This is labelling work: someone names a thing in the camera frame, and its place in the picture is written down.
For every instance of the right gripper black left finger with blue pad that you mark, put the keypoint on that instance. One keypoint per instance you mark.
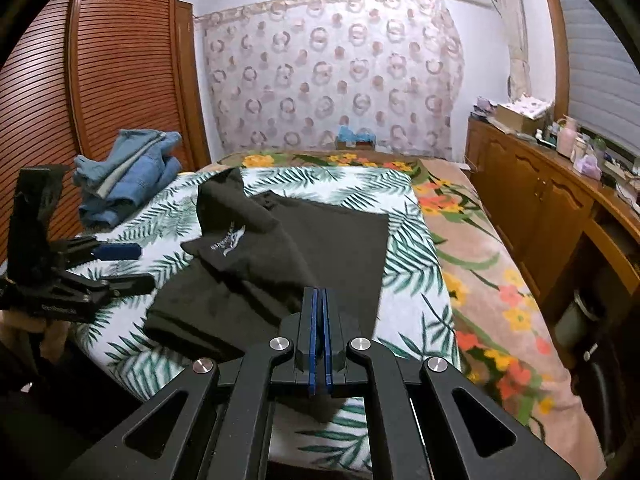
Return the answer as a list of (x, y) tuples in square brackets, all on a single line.
[(213, 421)]

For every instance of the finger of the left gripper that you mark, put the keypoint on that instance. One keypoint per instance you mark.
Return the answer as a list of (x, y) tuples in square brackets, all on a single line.
[(131, 285), (117, 251)]

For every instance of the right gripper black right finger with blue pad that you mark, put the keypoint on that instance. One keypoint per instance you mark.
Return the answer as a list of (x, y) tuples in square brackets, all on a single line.
[(425, 419)]

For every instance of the black pants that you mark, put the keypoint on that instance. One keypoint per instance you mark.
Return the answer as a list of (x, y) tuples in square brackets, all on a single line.
[(252, 263)]

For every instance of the person's left hand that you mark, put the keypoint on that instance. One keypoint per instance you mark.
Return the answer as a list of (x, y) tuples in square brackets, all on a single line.
[(50, 335)]

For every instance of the folded blue jeans pile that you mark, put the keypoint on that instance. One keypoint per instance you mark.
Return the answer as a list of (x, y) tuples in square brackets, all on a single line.
[(139, 165)]

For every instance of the floral beige blanket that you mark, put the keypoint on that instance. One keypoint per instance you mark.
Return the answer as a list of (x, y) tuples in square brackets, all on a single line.
[(504, 345)]

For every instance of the palm leaf print sheet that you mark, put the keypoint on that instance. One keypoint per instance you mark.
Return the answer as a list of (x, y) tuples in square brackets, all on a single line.
[(413, 315)]

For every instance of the brown louvered wardrobe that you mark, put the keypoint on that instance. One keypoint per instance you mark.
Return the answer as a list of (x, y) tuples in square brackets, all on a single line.
[(86, 69)]

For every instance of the wooden sideboard cabinet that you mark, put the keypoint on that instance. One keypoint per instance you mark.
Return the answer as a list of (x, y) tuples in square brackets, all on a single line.
[(568, 234)]

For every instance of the circle patterned curtain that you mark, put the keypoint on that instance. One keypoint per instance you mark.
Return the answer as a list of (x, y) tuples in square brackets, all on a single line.
[(295, 74)]

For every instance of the blue item at bed head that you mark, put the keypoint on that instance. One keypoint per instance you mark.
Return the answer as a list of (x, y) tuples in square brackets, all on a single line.
[(363, 139)]

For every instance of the lavender small container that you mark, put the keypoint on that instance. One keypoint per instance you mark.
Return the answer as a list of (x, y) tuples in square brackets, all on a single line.
[(588, 166)]

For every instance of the pink bottle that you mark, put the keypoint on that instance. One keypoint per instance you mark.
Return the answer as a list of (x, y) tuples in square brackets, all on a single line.
[(566, 137)]

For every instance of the cardboard box with floral cloth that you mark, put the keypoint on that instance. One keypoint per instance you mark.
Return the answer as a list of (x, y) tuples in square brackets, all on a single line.
[(525, 115)]

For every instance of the window blind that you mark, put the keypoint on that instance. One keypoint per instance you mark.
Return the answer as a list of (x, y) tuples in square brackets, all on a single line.
[(604, 82)]

